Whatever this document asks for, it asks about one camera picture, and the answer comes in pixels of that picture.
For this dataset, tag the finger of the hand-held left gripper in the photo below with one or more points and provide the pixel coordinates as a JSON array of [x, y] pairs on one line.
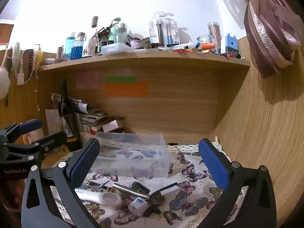
[[30, 125], [53, 139]]

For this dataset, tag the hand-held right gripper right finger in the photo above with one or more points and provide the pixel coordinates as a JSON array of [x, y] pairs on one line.
[[213, 163]]

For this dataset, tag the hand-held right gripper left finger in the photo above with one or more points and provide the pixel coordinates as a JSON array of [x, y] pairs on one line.
[[84, 162]]

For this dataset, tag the white digital thermometer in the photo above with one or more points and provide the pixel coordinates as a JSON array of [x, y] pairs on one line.
[[106, 198]]

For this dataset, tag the clear plastic storage box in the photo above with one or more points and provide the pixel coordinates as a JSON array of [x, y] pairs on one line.
[[133, 147]]

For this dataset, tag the silver metal bar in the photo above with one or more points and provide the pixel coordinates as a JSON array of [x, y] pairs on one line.
[[128, 190]]

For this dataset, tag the metal flower brooch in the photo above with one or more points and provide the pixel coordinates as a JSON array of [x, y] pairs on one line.
[[156, 199]]

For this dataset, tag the white charger with blue label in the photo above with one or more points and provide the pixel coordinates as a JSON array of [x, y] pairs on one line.
[[137, 206]]

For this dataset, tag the small black clip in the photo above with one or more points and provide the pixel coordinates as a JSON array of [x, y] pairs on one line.
[[152, 210]]

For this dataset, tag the peach round container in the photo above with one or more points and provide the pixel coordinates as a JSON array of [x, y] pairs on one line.
[[34, 136]]

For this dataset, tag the white paper card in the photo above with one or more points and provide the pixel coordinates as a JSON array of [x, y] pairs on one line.
[[53, 121]]

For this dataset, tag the dark wine bottle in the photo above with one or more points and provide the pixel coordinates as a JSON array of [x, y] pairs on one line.
[[65, 109]]

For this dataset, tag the butterfly print tablecloth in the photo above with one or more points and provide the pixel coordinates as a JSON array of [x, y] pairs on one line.
[[190, 194]]

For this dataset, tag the stack of books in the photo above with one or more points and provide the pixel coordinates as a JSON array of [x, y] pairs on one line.
[[93, 123]]

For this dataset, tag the rolled magazine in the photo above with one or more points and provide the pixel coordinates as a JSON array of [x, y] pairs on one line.
[[76, 103]]

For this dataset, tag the small white box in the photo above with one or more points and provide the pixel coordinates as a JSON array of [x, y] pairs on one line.
[[110, 125]]

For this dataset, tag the white hanging tag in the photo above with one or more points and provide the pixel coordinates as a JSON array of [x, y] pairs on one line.
[[21, 78]]

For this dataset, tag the white fluffy pompom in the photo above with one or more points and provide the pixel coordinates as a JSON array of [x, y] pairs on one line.
[[3, 83]]

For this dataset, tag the patterned lace ribbon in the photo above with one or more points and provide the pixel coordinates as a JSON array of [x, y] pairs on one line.
[[29, 61]]

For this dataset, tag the pink sticky note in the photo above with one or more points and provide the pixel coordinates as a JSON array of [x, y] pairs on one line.
[[87, 80]]

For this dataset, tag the orange sticky note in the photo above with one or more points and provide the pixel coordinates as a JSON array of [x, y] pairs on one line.
[[125, 90]]

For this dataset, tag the teal plastic bottle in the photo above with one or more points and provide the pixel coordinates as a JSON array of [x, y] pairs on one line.
[[68, 46]]

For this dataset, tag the glass bottle with blue liquid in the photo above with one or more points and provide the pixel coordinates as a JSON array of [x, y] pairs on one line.
[[77, 48]]

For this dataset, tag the green sticky note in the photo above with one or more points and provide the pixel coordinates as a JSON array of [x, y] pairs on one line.
[[121, 79]]

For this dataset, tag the clear glass bottle with cork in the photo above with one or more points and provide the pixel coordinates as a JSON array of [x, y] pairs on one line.
[[93, 40]]

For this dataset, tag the flat clear plastic case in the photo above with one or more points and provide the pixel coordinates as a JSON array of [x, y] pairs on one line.
[[116, 48]]

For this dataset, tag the wooden shelf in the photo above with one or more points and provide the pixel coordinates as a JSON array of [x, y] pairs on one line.
[[142, 60]]

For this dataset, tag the orange capped tube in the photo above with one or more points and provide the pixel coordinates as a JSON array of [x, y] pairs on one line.
[[208, 45]]

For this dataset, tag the green pump bottle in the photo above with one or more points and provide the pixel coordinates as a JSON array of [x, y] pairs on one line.
[[112, 34]]

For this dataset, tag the blue plastic sharpener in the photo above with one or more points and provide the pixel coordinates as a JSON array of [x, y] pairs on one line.
[[230, 45]]

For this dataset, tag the round glass jar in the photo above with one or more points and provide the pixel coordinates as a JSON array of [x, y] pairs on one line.
[[203, 40]]

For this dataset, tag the clear bottle with silver cap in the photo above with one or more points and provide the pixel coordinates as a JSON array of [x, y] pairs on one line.
[[122, 34]]

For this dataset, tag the tall clear cylinder container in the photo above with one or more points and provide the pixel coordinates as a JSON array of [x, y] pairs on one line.
[[215, 34]]

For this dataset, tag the blister pack of brushes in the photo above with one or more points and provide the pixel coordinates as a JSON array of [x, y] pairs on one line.
[[172, 32], [156, 32]]

